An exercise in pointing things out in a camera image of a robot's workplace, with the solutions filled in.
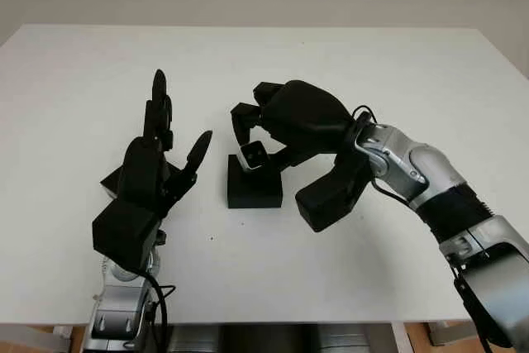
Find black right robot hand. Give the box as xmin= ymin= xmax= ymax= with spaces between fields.
xmin=229 ymin=79 xmax=357 ymax=173

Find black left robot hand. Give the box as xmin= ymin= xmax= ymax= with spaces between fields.
xmin=117 ymin=68 xmax=214 ymax=222

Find black box lid with label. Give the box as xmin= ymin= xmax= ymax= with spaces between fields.
xmin=99 ymin=164 xmax=126 ymax=200

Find small silver cube camera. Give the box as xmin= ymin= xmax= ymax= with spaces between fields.
xmin=237 ymin=141 xmax=269 ymax=173

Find dark grey robot body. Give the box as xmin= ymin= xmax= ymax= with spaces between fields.
xmin=166 ymin=321 xmax=394 ymax=353

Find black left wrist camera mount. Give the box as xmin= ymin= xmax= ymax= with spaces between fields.
xmin=91 ymin=198 xmax=161 ymax=274

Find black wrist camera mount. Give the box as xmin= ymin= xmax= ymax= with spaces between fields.
xmin=294 ymin=149 xmax=374 ymax=234
xmin=91 ymin=198 xmax=161 ymax=274

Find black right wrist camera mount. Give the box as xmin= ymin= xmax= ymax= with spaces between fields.
xmin=294 ymin=149 xmax=374 ymax=234

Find black camera box base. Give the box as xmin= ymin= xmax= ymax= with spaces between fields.
xmin=226 ymin=153 xmax=285 ymax=210

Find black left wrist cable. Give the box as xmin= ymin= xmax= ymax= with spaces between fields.
xmin=135 ymin=269 xmax=178 ymax=353

